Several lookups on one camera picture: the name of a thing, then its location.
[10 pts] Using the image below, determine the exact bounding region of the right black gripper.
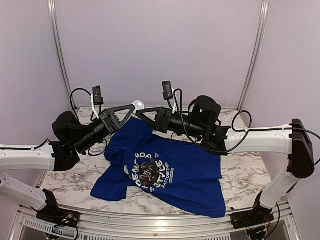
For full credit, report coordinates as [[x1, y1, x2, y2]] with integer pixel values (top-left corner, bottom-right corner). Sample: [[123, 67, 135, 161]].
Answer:
[[136, 106, 207, 139]]

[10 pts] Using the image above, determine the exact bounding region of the blue white round brooch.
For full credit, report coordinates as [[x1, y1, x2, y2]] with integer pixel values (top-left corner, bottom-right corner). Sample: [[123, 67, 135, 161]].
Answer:
[[131, 100, 145, 110]]

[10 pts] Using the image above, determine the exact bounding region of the blue printed t-shirt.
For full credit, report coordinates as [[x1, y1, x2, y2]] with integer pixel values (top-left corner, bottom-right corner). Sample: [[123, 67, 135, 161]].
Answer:
[[91, 117, 226, 218]]

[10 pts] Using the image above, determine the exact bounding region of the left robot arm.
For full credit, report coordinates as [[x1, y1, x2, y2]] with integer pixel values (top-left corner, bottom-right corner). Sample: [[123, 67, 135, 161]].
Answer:
[[0, 104, 135, 223]]

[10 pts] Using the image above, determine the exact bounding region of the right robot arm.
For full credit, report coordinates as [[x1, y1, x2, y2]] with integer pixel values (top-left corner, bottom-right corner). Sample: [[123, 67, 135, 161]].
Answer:
[[135, 95, 315, 224]]

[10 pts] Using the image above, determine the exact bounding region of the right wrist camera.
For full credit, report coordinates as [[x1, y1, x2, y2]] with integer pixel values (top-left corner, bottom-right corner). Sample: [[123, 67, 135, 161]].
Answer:
[[162, 81, 174, 101]]

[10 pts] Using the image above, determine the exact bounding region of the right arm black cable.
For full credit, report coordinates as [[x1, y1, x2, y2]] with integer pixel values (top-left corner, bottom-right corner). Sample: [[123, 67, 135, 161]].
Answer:
[[169, 87, 320, 167]]

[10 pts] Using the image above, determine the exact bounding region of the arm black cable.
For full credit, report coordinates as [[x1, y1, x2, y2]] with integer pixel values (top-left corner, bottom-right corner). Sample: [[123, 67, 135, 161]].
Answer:
[[169, 87, 320, 167], [69, 87, 108, 157]]

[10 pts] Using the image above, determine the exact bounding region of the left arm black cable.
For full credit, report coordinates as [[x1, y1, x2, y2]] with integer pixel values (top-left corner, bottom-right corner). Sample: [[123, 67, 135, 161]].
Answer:
[[69, 87, 108, 157]]

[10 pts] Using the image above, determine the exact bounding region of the left aluminium corner post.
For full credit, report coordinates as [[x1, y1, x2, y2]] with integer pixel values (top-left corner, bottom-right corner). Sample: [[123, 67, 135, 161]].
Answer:
[[47, 0, 75, 107]]

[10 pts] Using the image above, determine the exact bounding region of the aluminium corner post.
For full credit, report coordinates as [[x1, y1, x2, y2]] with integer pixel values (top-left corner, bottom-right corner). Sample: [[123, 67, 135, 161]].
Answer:
[[47, 0, 75, 107], [237, 0, 270, 111]]

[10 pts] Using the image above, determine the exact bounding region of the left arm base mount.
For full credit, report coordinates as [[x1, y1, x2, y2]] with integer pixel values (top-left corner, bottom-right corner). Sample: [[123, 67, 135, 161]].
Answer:
[[36, 189, 80, 228]]

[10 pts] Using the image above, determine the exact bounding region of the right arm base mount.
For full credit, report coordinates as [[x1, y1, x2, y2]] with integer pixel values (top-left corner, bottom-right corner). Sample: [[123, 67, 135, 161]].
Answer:
[[230, 191, 275, 229]]

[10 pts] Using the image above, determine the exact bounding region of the aluminium front rail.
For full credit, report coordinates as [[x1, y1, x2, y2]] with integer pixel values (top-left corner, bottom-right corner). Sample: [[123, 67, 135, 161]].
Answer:
[[14, 199, 296, 240]]

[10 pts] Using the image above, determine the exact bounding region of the right aluminium corner post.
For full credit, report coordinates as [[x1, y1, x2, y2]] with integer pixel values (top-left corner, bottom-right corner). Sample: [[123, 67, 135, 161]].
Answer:
[[237, 0, 270, 111]]

